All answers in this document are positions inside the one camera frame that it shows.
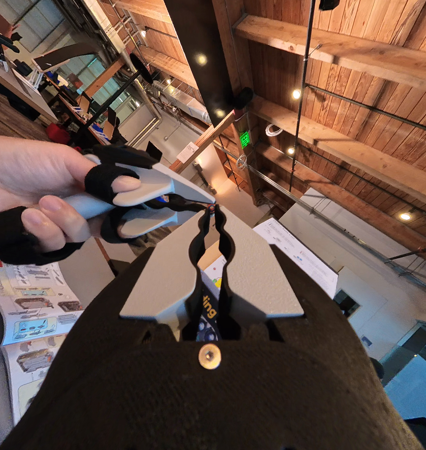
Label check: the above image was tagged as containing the wooden table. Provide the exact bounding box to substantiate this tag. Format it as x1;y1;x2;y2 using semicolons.
0;58;59;123

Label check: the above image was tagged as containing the colourful toy box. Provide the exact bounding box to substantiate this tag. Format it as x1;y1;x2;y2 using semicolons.
195;243;231;341

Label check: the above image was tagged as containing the curved computer monitor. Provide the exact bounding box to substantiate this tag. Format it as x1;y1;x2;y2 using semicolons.
31;42;98;73

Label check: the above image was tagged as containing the wooden post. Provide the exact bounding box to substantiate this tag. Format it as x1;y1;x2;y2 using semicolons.
169;112;237;173

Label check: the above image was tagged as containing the white paper sign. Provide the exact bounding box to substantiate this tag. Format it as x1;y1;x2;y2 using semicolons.
176;143;199;163

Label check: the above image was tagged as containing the silver air duct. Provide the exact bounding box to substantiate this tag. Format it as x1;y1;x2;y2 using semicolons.
152;80;212;124

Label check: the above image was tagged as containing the black ceiling speaker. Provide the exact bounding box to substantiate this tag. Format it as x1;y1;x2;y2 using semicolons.
233;87;255;110

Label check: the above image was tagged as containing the red bag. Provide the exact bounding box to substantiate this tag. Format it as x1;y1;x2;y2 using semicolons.
46;123;71;145

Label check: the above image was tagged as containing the person's left hand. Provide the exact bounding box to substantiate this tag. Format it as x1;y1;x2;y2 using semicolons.
0;135;142;253

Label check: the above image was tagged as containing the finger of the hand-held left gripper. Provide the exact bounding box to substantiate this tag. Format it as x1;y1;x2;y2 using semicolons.
112;163;217;208
119;205;209;240

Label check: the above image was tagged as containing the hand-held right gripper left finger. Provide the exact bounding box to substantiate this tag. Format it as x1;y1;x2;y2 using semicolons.
119;210;212;341

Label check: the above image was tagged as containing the group of ceiling spotlights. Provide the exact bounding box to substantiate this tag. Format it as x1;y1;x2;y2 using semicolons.
139;30;412;223

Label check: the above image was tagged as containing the white printed sheet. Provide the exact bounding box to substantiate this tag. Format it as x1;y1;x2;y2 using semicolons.
253;217;339;300

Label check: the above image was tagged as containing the black pole lamp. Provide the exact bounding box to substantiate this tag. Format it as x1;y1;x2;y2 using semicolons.
82;53;154;125

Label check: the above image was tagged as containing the grey desk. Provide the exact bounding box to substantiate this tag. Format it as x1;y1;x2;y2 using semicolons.
0;238;154;450

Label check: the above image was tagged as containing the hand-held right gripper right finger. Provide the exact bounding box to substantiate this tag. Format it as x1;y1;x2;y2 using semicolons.
214;205;305;341

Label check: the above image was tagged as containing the building instruction booklet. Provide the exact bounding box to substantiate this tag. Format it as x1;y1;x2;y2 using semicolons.
0;256;84;427

